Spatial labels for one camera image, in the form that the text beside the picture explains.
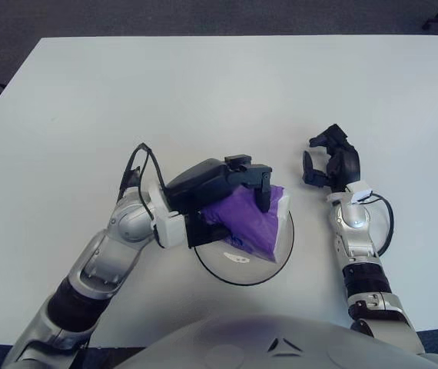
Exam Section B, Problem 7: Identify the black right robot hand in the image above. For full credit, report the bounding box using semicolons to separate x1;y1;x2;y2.
302;123;361;193

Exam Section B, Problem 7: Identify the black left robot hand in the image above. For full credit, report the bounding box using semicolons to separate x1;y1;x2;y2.
164;153;274;249

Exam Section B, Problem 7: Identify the purple tissue paper pack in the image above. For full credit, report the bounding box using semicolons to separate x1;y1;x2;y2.
199;184;292;264

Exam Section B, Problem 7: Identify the white plate black rim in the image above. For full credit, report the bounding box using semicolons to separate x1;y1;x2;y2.
191;207;296;287

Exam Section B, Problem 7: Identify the grey robot torso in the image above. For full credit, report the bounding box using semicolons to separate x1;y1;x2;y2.
76;314;438;369

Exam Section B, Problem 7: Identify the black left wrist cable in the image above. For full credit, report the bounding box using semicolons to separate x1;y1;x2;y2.
118;142;166;228

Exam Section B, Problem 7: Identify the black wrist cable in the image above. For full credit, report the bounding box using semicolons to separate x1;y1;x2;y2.
118;142;166;228
364;194;396;254

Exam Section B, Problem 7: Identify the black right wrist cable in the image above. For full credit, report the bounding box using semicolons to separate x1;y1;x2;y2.
364;194;396;254

